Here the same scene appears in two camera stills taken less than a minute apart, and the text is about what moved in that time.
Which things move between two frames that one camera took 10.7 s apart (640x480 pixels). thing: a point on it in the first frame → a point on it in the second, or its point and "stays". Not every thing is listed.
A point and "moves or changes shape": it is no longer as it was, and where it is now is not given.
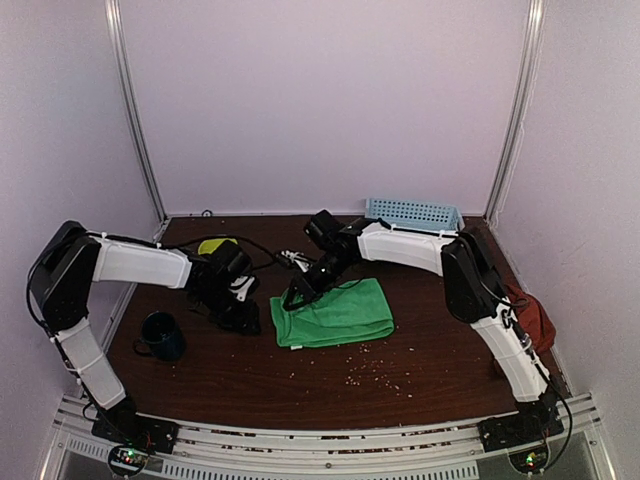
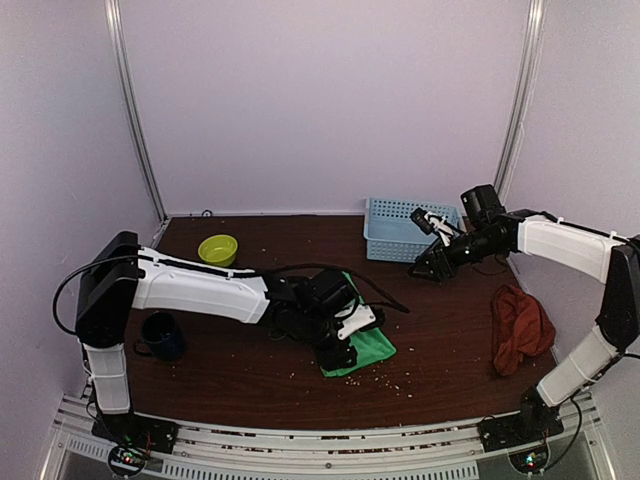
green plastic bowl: x=210 y=246 stays
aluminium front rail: x=578 y=451 stays
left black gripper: x=243 y=322 → x=338 y=359
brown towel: x=532 y=319 stays
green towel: x=352 y=311 moves or changes shape
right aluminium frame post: x=520 y=112 stays
